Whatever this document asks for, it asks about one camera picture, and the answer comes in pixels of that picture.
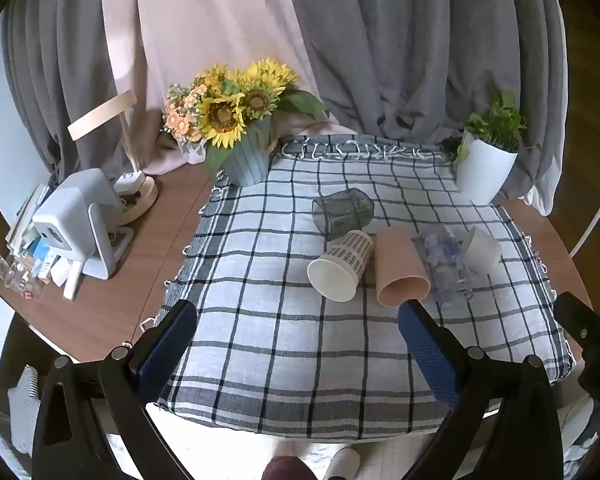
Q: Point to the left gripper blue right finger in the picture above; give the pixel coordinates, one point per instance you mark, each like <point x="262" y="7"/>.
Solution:
<point x="425" y="341"/>

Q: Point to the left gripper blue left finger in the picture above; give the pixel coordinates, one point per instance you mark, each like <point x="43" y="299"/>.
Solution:
<point x="161" y="348"/>

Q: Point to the grey transparent glass cup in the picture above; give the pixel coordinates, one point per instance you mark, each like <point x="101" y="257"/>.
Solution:
<point x="338" y="213"/>

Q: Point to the pink plastic cup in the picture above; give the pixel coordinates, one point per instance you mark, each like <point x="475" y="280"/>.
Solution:
<point x="399" y="271"/>

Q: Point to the small white cup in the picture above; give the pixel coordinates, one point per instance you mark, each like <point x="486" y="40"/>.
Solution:
<point x="482" y="252"/>

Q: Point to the checkered paper cup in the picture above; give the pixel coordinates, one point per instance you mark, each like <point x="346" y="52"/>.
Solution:
<point x="336" y="274"/>

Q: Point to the white curved floor lamp pole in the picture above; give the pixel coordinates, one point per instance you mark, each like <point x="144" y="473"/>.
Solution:
<point x="586" y="234"/>

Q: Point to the clear bottle with blue print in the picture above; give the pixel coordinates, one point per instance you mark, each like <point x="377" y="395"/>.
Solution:
<point x="445" y="265"/>

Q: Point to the checkered grey white tablecloth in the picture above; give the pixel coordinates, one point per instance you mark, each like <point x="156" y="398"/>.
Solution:
<point x="298" y="279"/>

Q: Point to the white slipper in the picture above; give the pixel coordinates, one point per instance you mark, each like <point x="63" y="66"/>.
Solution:
<point x="344" y="465"/>

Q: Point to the white box device on stand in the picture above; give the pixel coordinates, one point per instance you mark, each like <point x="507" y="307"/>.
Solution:
<point x="81" y="220"/>

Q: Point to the clear plastic items on table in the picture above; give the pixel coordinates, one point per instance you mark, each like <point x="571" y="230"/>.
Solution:
<point x="18" y="278"/>

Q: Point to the green plant in white pot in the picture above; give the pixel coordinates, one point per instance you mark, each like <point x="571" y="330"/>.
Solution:
<point x="489" y="148"/>

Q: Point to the sunflower bouquet in blue pot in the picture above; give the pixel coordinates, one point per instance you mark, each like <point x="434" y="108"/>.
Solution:
<point x="228" y="114"/>

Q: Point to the grey curtain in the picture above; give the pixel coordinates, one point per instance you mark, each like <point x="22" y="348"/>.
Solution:
<point x="408" y="70"/>

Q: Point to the pink beige curtain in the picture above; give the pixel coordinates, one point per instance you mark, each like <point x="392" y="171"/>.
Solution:
<point x="155" y="43"/>

